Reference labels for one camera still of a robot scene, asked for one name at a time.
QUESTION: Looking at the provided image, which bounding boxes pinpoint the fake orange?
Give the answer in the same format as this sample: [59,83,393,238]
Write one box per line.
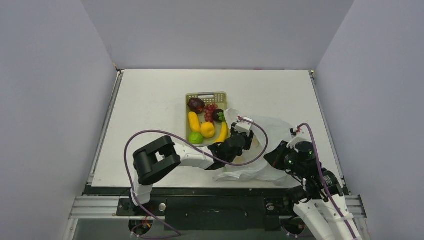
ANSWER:
[200,122,216,139]

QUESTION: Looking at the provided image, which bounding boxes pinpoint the fake dark mangosteen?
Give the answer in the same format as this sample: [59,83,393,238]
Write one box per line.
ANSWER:
[212,108,226,123]

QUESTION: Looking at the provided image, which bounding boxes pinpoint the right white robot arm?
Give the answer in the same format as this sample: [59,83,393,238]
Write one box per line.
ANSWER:
[264,140,362,240]

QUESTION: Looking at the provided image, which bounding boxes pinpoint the fake yellow banana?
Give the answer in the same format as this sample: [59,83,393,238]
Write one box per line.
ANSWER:
[214,121,228,144]

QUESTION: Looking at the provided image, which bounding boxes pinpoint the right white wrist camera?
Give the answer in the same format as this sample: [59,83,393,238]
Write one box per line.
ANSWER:
[286,128,308,149]

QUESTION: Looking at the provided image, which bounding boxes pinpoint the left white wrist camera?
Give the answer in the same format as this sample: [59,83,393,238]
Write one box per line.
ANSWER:
[234,116,253,135]

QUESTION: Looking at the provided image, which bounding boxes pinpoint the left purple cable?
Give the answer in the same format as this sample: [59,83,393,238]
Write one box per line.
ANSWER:
[123,116,269,240]

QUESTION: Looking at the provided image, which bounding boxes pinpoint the white plastic bag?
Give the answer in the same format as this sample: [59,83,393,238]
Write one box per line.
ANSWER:
[213,115,293,187]

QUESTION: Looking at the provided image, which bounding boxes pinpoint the aluminium frame rail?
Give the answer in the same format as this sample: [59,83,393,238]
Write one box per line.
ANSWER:
[63,69,175,240]

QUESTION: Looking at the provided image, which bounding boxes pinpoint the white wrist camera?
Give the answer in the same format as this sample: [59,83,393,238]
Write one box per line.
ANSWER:
[234,116,253,135]
[286,128,308,149]

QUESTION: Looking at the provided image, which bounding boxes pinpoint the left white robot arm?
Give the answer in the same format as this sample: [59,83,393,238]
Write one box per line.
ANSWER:
[129,130,254,215]

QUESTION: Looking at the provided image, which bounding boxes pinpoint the fake yellow mango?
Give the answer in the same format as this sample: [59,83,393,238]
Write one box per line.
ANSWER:
[187,111,201,133]

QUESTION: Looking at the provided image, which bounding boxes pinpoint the fake dark red fruit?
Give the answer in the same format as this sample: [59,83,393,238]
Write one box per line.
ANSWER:
[187,97,206,114]

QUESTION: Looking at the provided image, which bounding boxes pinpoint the fake red grapes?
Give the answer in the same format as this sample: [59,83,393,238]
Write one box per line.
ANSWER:
[203,103,218,123]

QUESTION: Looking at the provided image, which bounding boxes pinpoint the fake green custard apple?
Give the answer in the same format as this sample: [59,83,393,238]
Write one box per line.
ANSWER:
[188,132,204,145]

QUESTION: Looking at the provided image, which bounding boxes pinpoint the beige perforated plastic basket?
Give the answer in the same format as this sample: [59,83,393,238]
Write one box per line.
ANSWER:
[185,91,229,147]

